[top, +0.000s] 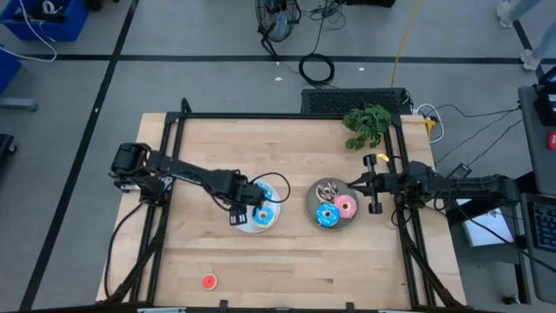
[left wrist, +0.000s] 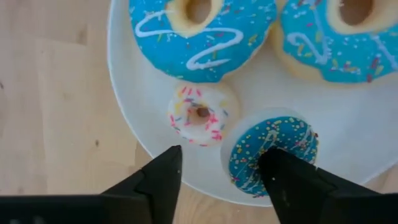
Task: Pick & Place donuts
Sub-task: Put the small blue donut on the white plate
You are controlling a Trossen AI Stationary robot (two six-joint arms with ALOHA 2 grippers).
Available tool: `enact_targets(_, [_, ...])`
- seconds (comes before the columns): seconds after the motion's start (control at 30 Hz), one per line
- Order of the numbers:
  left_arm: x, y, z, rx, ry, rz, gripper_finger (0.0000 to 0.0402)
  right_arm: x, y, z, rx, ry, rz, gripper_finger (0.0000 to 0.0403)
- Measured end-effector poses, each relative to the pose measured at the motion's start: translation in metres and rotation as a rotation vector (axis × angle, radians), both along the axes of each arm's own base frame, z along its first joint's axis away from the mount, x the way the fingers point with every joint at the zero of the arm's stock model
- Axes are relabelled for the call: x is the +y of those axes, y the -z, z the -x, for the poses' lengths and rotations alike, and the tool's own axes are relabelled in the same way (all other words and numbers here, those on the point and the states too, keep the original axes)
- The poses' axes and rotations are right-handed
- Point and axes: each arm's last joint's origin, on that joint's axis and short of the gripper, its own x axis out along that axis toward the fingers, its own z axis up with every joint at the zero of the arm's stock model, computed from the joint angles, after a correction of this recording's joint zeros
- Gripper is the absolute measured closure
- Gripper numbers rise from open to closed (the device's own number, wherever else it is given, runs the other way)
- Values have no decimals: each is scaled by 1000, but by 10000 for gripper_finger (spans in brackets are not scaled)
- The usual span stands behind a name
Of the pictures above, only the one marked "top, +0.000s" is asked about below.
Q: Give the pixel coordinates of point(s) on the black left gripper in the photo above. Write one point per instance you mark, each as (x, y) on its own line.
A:
(241, 195)

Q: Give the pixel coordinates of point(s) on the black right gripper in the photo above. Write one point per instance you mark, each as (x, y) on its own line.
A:
(380, 184)

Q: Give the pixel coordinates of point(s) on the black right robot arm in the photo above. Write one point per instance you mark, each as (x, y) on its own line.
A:
(469, 187)

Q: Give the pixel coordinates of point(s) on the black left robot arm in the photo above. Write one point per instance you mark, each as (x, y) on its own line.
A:
(187, 171)

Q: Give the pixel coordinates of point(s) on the white round plate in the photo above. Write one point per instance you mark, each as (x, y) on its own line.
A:
(276, 203)

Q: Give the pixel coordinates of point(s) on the pink iced donut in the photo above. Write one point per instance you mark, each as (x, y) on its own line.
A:
(352, 208)

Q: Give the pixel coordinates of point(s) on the small yellow tag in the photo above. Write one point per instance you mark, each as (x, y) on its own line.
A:
(383, 157)

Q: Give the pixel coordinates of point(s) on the chocolate donut white drizzle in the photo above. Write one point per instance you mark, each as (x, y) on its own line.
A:
(321, 188)

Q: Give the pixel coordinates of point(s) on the grey round plate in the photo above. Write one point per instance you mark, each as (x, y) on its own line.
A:
(310, 204)

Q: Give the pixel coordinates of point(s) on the green potted plant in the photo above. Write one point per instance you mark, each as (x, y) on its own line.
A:
(367, 124)

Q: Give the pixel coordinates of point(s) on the black computer tower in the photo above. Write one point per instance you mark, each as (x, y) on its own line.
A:
(354, 101)

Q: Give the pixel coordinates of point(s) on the black power adapter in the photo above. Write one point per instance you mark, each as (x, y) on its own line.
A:
(458, 170)

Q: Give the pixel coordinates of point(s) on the small red donut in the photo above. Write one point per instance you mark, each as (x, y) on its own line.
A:
(205, 281)

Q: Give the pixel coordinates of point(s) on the white paper sheet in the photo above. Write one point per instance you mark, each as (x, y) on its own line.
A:
(486, 230)

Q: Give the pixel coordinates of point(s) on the black floor fan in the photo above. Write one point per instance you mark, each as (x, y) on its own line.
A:
(278, 19)

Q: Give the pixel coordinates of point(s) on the black keyboard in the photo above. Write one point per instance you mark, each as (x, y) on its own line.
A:
(545, 226)

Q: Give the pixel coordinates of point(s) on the red button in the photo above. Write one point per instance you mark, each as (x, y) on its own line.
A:
(552, 141)

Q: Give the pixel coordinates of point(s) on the person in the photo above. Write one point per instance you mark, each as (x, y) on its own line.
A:
(531, 60)

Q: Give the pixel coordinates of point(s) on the blue plastic bin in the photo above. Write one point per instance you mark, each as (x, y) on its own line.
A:
(8, 69)
(56, 26)

